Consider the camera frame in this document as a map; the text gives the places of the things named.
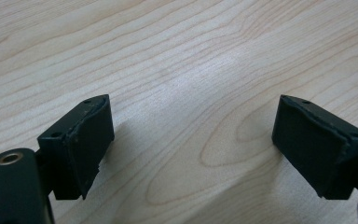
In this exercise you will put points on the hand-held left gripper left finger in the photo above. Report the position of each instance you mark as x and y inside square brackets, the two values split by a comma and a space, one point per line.
[80, 146]

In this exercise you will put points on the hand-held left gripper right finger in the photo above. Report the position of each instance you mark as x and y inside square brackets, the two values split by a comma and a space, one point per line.
[310, 146]

